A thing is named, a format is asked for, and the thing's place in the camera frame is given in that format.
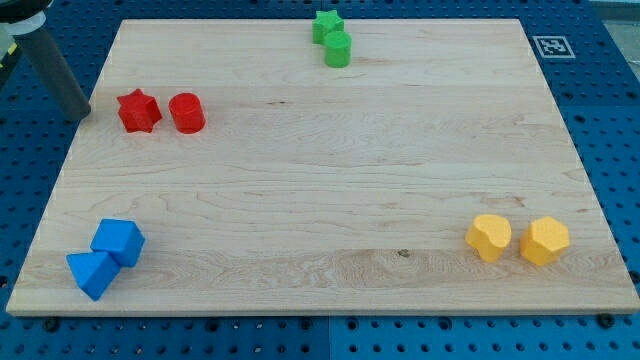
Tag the wooden board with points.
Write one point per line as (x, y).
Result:
(313, 190)

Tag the green cylinder block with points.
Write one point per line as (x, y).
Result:
(337, 49)

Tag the red cylinder block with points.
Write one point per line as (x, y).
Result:
(187, 113)

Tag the green star block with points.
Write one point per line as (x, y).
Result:
(324, 23)

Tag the yellow heart block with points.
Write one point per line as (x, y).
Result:
(489, 235)

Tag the red star block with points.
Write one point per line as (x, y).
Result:
(138, 111)

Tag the blue cube block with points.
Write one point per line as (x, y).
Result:
(122, 239)

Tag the yellow hexagon block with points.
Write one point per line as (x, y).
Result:
(544, 241)

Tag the blue triangle block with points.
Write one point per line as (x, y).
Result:
(93, 272)

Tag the white fiducial marker tag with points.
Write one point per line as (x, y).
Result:
(553, 47)

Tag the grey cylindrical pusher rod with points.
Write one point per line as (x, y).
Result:
(49, 63)

